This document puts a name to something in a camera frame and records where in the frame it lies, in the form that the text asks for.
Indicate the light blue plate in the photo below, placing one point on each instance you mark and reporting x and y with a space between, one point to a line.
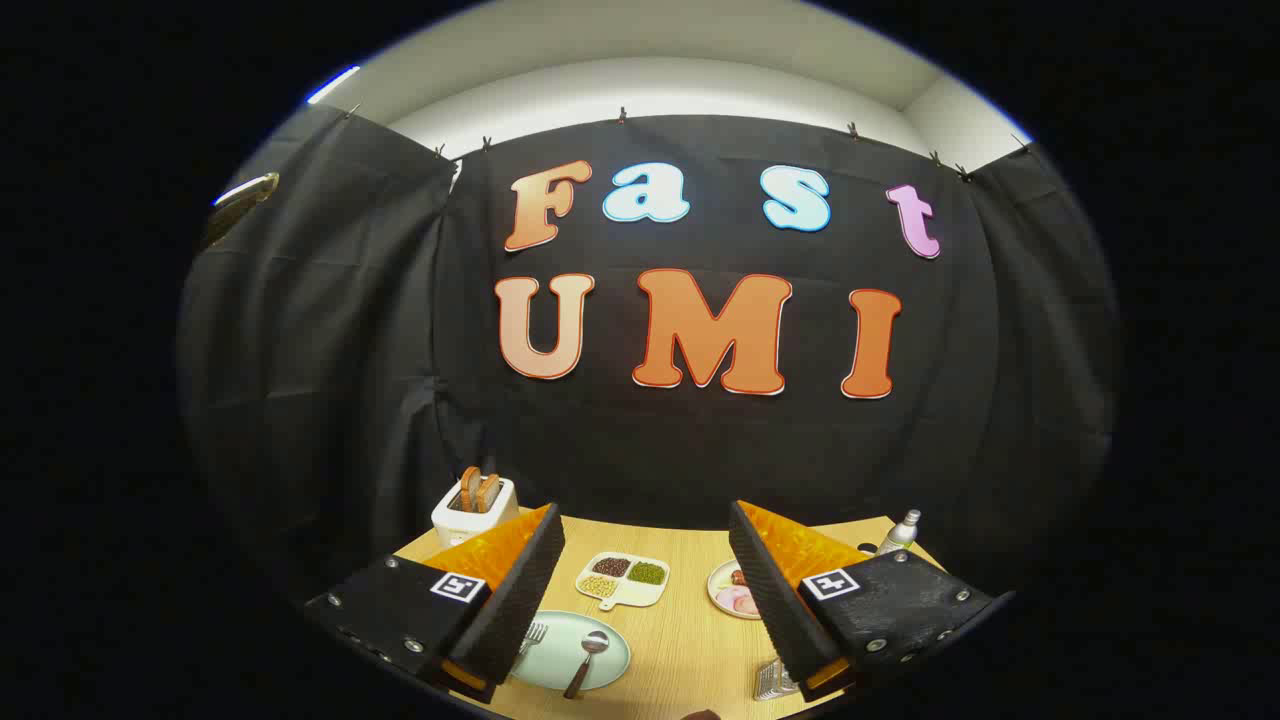
560 650

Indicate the white toaster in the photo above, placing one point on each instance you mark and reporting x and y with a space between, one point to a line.
482 527

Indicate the brown toast slice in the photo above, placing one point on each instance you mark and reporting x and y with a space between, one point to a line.
489 492
468 488

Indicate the beige plate with meat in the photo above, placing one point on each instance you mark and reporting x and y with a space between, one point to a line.
722 592

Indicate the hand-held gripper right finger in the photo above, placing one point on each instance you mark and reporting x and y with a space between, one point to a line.
775 600

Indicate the pile of dark red beans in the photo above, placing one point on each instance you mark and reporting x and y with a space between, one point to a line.
611 567

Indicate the silver bottle with green label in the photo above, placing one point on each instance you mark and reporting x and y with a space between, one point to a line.
897 535

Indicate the pile of green beans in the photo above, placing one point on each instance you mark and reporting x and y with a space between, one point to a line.
647 573

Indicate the white divided tray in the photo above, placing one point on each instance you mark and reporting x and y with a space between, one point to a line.
640 592

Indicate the pink ham slice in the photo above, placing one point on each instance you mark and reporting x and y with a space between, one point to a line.
741 601

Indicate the black backdrop cloth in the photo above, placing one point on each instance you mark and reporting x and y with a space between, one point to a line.
400 350

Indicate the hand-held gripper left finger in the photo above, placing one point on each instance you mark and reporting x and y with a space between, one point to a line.
515 600

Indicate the pile of yellow soybeans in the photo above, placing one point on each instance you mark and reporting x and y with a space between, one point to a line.
598 586

